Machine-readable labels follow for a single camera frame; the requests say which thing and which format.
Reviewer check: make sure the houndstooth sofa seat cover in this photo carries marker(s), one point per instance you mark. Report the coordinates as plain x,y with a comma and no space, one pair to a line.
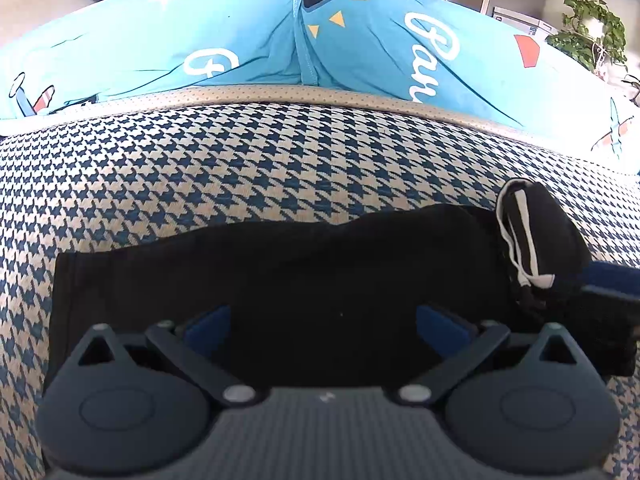
250,160

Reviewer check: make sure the large green potted plant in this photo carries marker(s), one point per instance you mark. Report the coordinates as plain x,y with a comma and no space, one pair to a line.
590,35

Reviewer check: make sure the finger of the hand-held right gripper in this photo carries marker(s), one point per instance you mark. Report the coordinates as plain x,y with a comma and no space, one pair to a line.
615,275

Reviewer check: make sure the black t-shirt with red print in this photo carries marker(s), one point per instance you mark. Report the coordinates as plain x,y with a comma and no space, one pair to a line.
300,270

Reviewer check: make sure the white chest freezer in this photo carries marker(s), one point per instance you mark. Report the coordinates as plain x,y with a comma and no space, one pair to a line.
522,22

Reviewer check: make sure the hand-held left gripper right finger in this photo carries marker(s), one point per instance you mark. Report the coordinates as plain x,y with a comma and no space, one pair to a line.
442,332

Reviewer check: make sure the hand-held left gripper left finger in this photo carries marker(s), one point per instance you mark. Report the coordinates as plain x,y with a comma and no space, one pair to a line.
207,330

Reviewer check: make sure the blue printed sofa cover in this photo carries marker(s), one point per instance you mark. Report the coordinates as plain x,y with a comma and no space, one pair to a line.
150,35

